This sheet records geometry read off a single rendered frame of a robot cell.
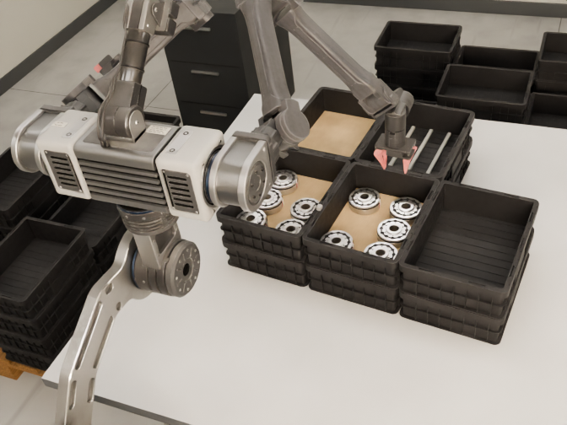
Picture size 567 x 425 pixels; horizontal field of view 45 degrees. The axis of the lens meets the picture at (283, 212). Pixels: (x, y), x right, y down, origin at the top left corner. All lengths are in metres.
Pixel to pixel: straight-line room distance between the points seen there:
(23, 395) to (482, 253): 1.96
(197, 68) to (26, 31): 2.03
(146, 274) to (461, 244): 0.96
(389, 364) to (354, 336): 0.14
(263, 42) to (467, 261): 0.90
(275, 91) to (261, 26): 0.17
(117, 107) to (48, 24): 4.18
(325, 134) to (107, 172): 1.26
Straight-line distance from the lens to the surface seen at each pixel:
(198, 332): 2.13
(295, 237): 2.02
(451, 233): 2.17
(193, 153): 1.37
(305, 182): 2.37
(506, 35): 5.04
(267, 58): 1.61
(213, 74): 3.64
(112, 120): 1.44
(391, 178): 2.25
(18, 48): 5.38
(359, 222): 2.20
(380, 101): 1.86
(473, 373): 1.99
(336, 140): 2.56
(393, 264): 1.93
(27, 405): 3.10
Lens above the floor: 2.31
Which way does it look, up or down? 41 degrees down
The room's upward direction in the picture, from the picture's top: 8 degrees counter-clockwise
